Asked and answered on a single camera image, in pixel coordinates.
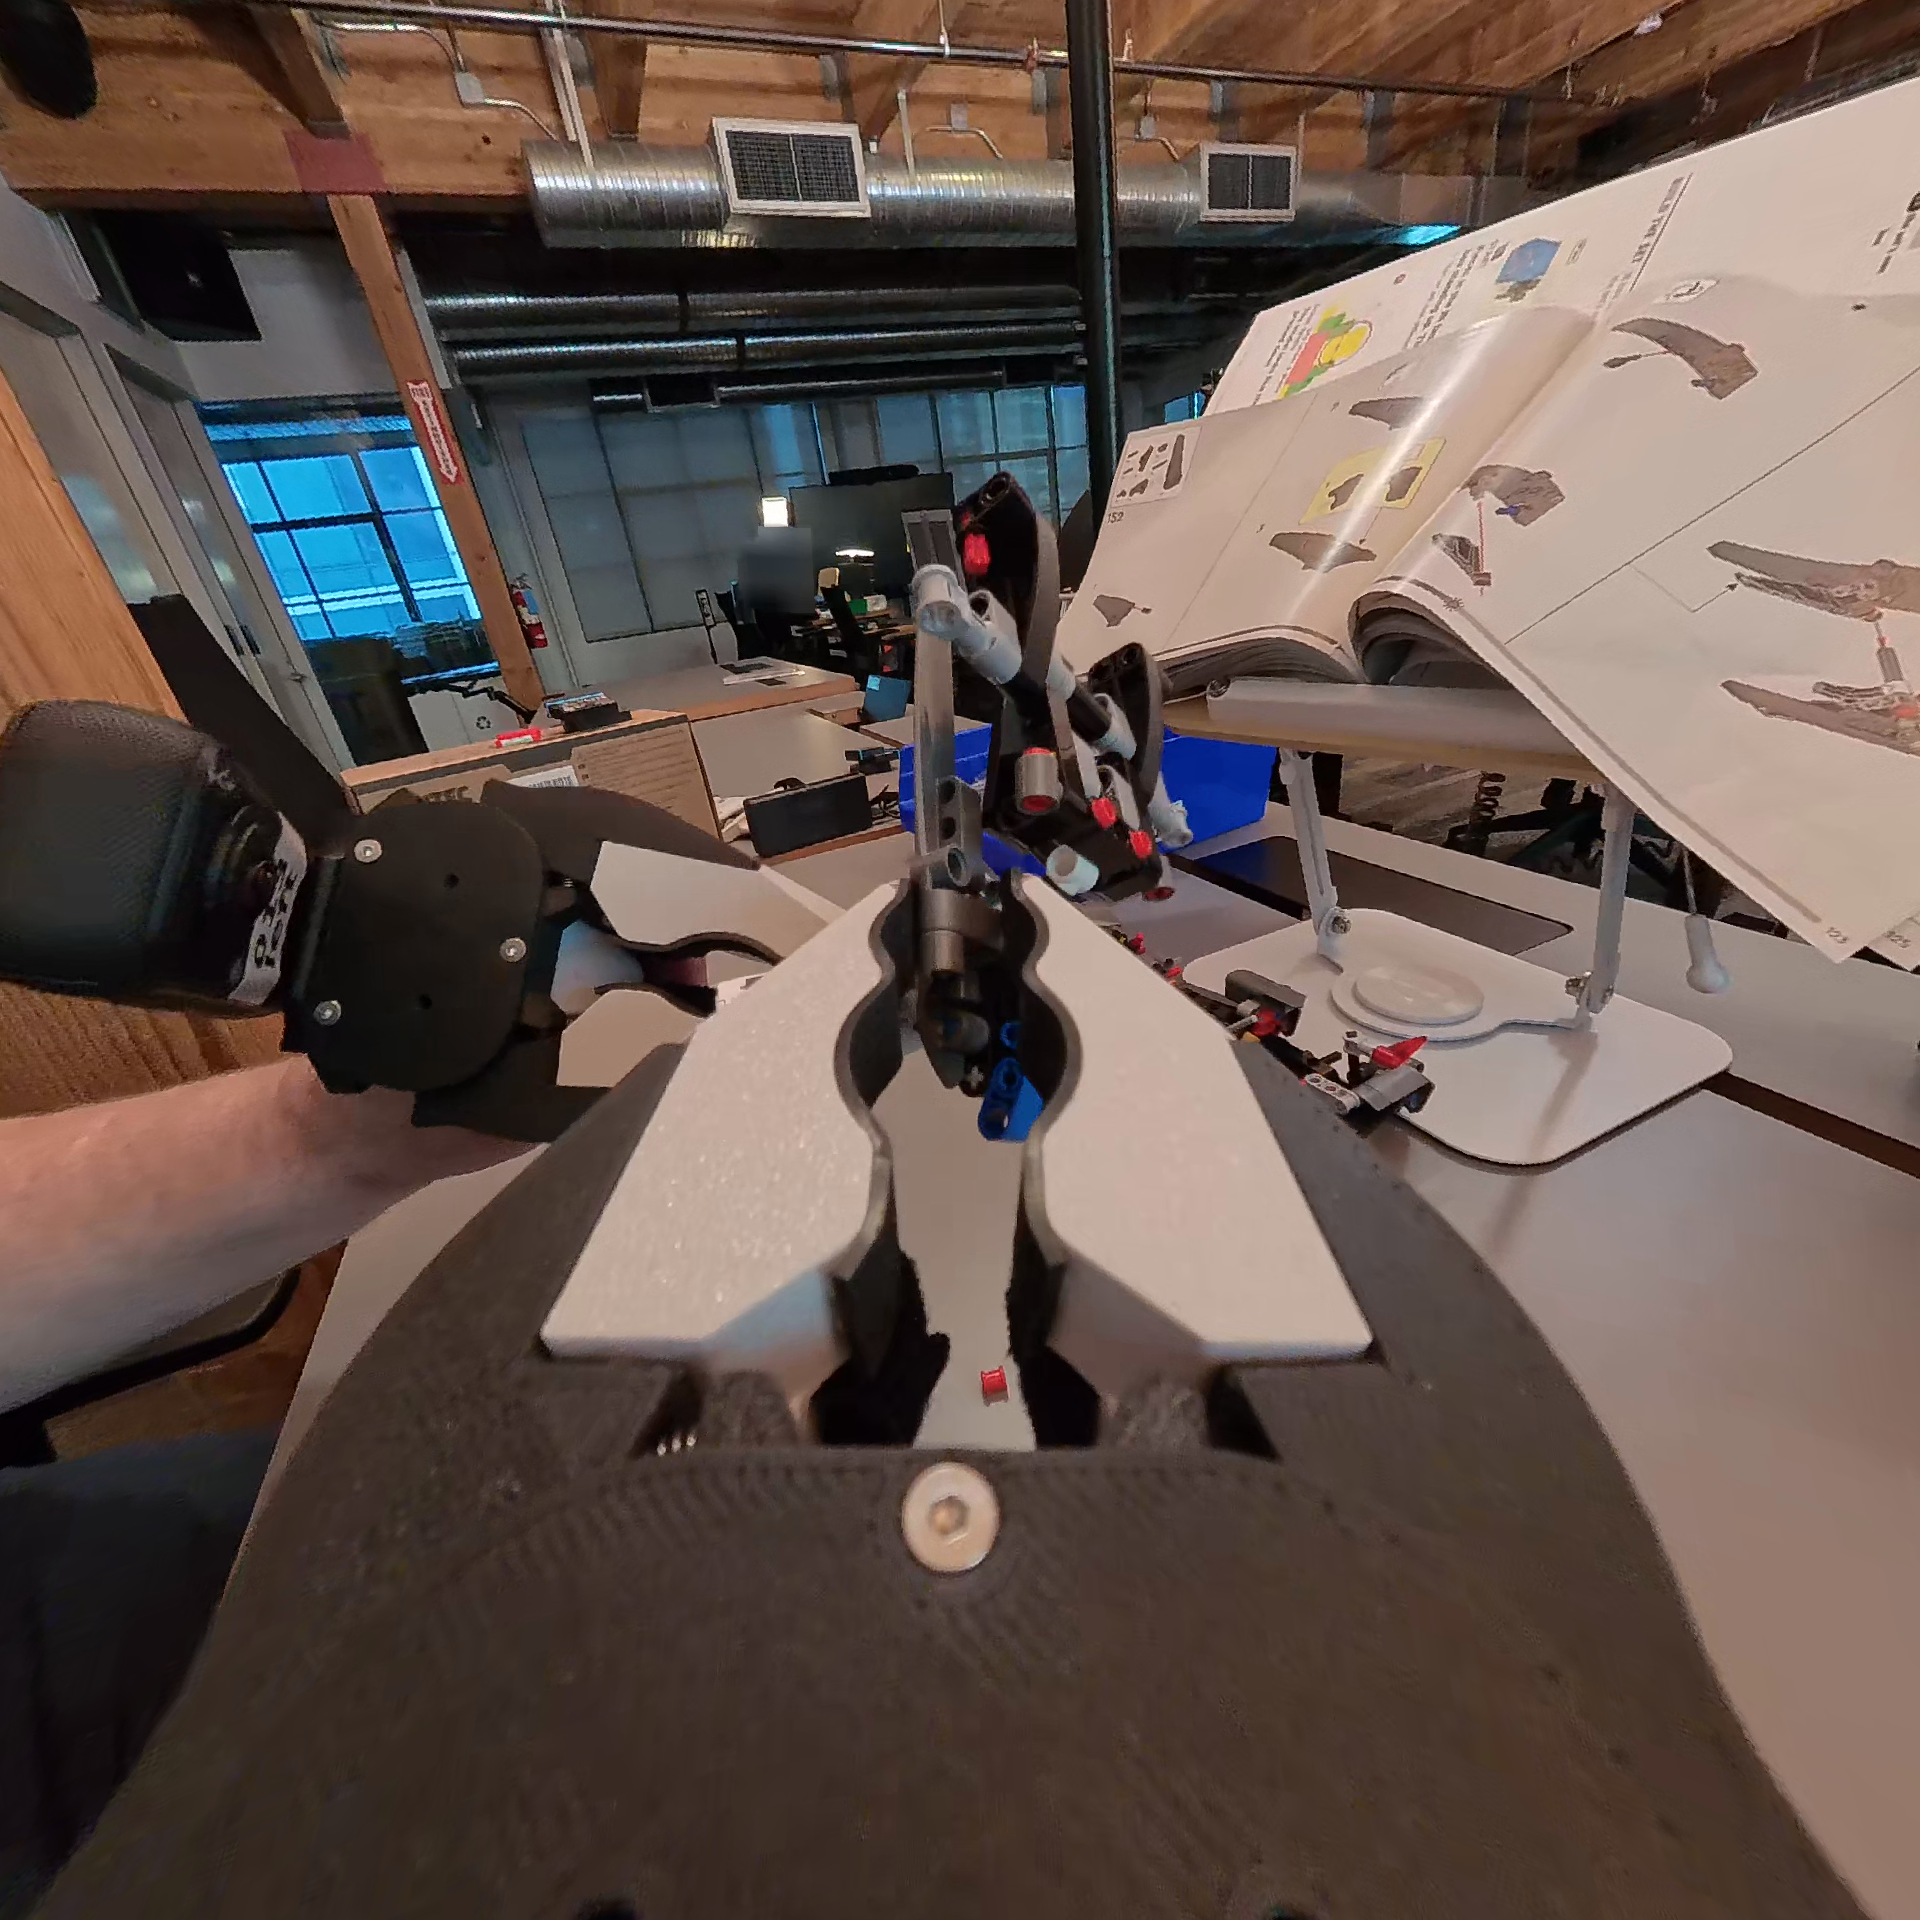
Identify white stand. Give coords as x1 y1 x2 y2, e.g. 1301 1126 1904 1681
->
1274 743 1640 1038

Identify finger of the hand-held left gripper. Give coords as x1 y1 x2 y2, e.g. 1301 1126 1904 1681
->
550 919 721 1093
589 839 845 969

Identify black pole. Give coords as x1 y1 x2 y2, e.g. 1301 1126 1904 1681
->
1064 0 1126 511

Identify black monitor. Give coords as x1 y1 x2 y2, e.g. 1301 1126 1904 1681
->
786 471 957 560

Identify wooden cabinet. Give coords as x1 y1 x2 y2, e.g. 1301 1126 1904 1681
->
0 368 294 1081

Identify silver air duct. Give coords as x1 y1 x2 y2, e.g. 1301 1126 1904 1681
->
525 127 1501 249

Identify blue bin with square tag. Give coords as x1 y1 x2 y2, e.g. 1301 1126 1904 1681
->
895 719 1280 886

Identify large lego car model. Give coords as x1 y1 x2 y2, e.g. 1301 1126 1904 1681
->
1110 921 1437 1135

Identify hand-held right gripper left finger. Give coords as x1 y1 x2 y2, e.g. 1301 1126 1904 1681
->
538 878 951 1449

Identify white rounded board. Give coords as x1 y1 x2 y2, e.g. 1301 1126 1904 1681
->
1182 907 1736 1167

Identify blue lego pin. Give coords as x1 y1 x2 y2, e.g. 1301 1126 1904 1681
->
977 1020 1046 1142

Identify white paper stack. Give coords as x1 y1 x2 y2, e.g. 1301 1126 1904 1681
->
1055 76 1920 963

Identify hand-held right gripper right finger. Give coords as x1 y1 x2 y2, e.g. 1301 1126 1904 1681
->
1013 871 1373 1449

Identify black box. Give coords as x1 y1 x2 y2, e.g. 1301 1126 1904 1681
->
744 775 875 859

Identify black chair armrest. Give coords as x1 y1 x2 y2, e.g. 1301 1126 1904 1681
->
0 1267 305 1472

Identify person's left forearm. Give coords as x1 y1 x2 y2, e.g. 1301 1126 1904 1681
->
0 1048 547 1419

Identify beige support beam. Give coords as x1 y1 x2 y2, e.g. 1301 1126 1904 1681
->
1160 673 1603 782

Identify grey orange-striped lego panel assembly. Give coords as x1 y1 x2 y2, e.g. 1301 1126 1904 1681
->
895 471 1201 1142

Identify cardboard box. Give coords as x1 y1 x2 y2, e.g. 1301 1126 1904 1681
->
343 711 723 847

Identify person's dark trousers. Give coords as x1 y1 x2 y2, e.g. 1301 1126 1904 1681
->
0 1423 287 1920

